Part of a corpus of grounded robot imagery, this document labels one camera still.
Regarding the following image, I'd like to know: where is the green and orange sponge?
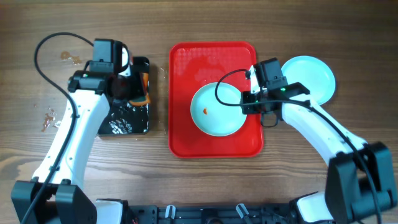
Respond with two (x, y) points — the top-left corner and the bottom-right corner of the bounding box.
(129, 72), (152, 106)

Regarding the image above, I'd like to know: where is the black plastic tray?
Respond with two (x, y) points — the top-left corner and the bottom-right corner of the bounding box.
(98, 57), (150, 136)

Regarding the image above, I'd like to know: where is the light blue plate top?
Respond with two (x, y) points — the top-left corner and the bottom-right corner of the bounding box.
(190, 83), (247, 137)

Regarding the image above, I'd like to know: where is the left black cable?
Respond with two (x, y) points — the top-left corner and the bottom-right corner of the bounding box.
(20, 32), (96, 224)

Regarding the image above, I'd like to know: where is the light blue plate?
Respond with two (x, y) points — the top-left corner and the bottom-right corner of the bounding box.
(190, 83), (247, 137)
(282, 55), (336, 105)

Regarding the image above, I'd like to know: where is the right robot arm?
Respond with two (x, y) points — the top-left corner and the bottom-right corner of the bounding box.
(241, 56), (397, 223)

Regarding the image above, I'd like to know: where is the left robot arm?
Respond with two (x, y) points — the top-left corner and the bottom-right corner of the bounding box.
(11, 39), (150, 223)

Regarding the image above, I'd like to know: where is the red plastic tray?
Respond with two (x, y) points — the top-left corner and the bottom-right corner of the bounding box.
(168, 41), (264, 159)

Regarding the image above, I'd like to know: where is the black cable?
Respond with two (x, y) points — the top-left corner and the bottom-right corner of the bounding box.
(214, 68), (383, 224)
(20, 32), (96, 224)

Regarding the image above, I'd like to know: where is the right black cable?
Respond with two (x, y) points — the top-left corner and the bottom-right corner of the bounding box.
(214, 68), (383, 224)

